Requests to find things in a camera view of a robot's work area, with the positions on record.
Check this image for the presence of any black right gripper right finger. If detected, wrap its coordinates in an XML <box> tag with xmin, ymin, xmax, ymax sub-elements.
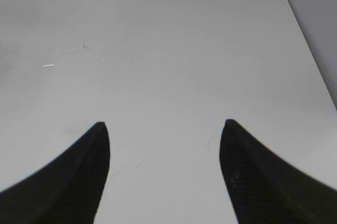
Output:
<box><xmin>219</xmin><ymin>119</ymin><xmax>336</xmax><ymax>223</ymax></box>

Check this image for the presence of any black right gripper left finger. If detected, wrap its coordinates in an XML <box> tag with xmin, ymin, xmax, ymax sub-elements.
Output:
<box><xmin>1</xmin><ymin>122</ymin><xmax>110</xmax><ymax>223</ymax></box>

